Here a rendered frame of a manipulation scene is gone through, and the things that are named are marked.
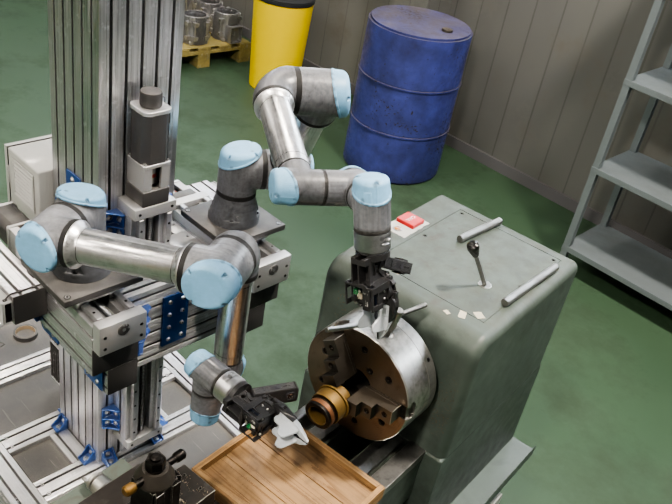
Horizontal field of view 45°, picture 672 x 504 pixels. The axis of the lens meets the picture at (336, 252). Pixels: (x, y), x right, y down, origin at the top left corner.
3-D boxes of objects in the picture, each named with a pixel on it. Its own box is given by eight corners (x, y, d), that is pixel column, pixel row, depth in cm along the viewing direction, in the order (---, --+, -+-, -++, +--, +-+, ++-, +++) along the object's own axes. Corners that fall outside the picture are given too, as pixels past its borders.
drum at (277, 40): (314, 92, 639) (328, 1, 600) (270, 101, 610) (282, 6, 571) (275, 70, 665) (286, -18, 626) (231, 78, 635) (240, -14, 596)
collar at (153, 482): (157, 455, 164) (157, 445, 163) (183, 478, 161) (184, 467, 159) (125, 476, 159) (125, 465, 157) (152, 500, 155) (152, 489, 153)
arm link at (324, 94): (254, 160, 239) (294, 55, 190) (303, 161, 243) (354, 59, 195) (257, 196, 235) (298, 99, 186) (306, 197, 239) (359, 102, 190)
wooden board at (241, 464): (275, 418, 214) (277, 407, 212) (382, 498, 197) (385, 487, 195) (190, 479, 193) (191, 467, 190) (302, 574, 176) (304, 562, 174)
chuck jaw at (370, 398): (374, 376, 197) (414, 399, 191) (371, 392, 200) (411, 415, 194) (346, 397, 190) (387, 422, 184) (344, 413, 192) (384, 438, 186)
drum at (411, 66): (458, 171, 560) (496, 31, 506) (392, 195, 515) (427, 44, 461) (388, 133, 596) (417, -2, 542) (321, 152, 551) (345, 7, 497)
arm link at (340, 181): (318, 161, 169) (332, 177, 159) (369, 163, 172) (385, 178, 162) (315, 197, 172) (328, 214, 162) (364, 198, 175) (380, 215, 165)
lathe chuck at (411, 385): (315, 368, 220) (350, 286, 200) (401, 446, 208) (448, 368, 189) (293, 383, 213) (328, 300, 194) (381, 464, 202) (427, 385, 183)
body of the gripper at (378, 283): (344, 306, 166) (342, 253, 161) (369, 291, 172) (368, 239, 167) (374, 316, 161) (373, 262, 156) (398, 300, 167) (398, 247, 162)
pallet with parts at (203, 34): (255, 60, 678) (261, 14, 657) (156, 76, 614) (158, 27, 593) (161, 7, 752) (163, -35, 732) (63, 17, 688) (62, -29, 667)
